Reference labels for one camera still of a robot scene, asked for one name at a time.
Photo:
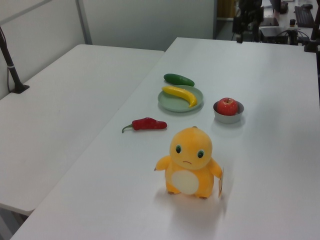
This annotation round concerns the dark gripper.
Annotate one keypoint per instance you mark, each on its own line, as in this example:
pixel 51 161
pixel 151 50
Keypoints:
pixel 247 21

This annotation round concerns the yellow banana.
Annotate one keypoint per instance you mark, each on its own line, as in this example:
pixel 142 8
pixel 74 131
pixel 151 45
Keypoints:
pixel 181 93

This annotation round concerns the pale green plastic plate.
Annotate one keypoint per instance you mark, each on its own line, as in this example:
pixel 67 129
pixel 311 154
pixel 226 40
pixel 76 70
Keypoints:
pixel 172 105

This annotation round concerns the black electronics box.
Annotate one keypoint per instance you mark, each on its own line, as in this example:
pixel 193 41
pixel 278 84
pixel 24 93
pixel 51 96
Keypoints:
pixel 273 33

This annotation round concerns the yellow panel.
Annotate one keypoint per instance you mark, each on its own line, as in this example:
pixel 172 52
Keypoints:
pixel 225 8

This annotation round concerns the black keyboard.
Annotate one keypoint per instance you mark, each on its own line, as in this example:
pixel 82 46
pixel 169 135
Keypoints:
pixel 303 16

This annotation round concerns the black clamp stand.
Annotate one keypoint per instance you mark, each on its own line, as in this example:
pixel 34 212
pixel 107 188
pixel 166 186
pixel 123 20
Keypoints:
pixel 311 46

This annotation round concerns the red apple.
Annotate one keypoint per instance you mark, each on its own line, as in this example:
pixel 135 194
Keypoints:
pixel 226 106

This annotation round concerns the green cucumber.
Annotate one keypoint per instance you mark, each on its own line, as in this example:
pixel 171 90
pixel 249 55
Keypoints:
pixel 178 79

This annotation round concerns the small grey bowl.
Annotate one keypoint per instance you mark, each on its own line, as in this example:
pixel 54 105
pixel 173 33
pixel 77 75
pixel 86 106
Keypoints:
pixel 228 119

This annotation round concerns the orange plush dinosaur toy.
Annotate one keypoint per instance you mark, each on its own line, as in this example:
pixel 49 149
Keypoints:
pixel 190 155

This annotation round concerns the red chili pepper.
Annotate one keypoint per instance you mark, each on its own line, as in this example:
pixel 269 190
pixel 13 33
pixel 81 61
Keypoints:
pixel 148 124

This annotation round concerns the white side table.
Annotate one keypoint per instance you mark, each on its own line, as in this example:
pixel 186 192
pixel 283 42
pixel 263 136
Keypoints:
pixel 62 112

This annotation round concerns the grey partition post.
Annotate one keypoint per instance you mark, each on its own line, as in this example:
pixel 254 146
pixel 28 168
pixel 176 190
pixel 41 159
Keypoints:
pixel 83 22

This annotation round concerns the black camera stand pole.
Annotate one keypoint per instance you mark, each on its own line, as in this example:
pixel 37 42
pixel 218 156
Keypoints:
pixel 10 65

